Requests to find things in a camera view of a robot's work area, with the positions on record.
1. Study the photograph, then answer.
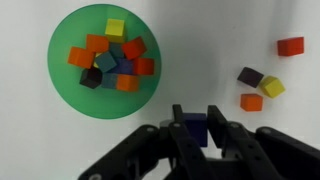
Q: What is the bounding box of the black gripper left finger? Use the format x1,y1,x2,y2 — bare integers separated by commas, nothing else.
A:
77,103,218,180

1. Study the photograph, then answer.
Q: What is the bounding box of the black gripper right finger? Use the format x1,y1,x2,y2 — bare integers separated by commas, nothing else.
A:
206,104,320,180

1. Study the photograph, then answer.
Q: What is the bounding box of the dark blue cube block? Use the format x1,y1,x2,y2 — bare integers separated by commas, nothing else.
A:
181,112,209,148
109,57,136,76

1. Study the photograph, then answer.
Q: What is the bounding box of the orange cube block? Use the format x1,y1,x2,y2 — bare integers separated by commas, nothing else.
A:
67,46,97,70
115,73,140,93
239,93,264,113
85,33,110,54

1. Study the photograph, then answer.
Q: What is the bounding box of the yellow cube block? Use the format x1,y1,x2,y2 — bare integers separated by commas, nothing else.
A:
259,75,287,100
104,18,126,38

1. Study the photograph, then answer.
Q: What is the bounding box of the red cube block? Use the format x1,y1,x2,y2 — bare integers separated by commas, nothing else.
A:
276,36,306,57
133,57,156,76
120,35,148,61

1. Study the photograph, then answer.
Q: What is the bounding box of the teal cube block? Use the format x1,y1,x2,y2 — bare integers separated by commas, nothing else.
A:
94,50,118,74
100,72,119,90
108,42,126,60

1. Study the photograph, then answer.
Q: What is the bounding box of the green plastic bowl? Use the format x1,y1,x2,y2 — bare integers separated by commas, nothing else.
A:
46,3,163,120

